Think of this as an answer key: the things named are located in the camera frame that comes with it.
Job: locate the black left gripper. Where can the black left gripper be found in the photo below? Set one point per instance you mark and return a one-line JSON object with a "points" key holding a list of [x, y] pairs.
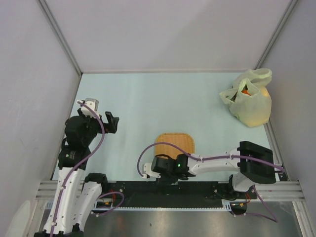
{"points": [[111, 126]]}

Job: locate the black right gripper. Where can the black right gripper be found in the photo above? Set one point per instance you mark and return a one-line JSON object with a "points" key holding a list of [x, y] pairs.
{"points": [[163, 180]]}

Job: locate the pale green plastic bag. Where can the pale green plastic bag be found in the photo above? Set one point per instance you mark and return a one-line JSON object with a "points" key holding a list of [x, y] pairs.
{"points": [[254, 110]]}

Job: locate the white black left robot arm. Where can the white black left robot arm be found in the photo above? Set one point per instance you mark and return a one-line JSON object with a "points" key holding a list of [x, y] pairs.
{"points": [[75, 196]]}

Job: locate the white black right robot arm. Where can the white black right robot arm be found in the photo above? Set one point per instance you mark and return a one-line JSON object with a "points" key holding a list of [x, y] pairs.
{"points": [[249, 164]]}

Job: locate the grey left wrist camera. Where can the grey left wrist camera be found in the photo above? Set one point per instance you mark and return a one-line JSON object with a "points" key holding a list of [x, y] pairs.
{"points": [[92, 103]]}

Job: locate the white slotted cable duct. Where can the white slotted cable duct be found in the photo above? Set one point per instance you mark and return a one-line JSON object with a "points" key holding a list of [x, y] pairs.
{"points": [[225, 206]]}

